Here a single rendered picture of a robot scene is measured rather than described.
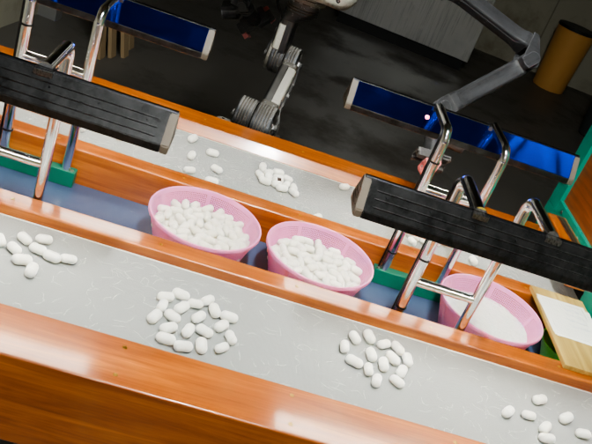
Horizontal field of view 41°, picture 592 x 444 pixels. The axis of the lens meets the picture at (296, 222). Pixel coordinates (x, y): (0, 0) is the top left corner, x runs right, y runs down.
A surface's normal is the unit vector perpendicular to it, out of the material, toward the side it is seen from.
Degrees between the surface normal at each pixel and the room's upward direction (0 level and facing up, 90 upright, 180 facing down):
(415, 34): 90
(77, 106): 58
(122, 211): 0
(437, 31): 90
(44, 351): 0
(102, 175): 90
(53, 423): 90
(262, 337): 0
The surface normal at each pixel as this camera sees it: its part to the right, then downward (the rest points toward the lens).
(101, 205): 0.33, -0.83
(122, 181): -0.03, 0.47
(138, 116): 0.15, -0.04
